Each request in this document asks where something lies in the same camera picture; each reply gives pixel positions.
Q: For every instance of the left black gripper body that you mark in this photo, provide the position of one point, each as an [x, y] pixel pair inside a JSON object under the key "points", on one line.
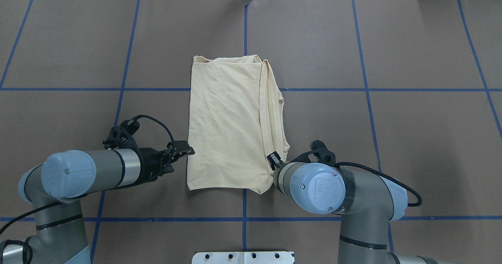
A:
{"points": [[149, 163]]}

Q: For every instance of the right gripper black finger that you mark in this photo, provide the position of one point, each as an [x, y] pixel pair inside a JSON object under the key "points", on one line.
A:
{"points": [[274, 160]]}

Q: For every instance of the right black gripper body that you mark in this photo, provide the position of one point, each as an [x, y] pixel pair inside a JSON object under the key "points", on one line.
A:
{"points": [[272, 158]]}

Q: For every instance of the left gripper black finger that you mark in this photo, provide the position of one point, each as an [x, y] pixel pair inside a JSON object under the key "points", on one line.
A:
{"points": [[181, 148]]}

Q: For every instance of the beige long-sleeve printed shirt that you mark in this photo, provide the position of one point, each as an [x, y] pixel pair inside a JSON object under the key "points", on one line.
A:
{"points": [[235, 122]]}

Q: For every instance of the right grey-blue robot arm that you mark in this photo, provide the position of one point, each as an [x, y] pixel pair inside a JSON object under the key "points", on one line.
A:
{"points": [[365, 199]]}

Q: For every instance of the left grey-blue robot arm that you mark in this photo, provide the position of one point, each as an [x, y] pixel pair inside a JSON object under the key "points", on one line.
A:
{"points": [[55, 188]]}

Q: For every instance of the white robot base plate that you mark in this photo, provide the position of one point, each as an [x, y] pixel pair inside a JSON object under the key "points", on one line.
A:
{"points": [[244, 257]]}

